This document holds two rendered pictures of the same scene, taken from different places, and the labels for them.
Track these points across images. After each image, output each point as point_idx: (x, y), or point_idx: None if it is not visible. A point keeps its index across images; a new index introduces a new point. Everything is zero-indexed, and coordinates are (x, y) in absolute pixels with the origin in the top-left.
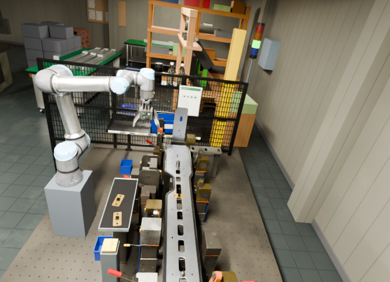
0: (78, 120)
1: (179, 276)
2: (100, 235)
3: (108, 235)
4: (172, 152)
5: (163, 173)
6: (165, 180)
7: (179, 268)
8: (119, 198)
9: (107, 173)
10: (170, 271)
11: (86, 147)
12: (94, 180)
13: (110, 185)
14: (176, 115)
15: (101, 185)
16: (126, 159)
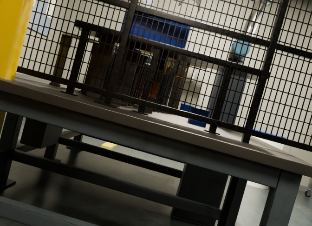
0: (244, 24)
1: None
2: (191, 106)
3: (186, 104)
4: (142, 55)
5: (136, 108)
6: (134, 106)
7: None
8: None
9: (221, 130)
10: (148, 69)
11: (231, 48)
12: (231, 132)
13: (207, 125)
14: (150, 1)
15: (218, 128)
16: (202, 109)
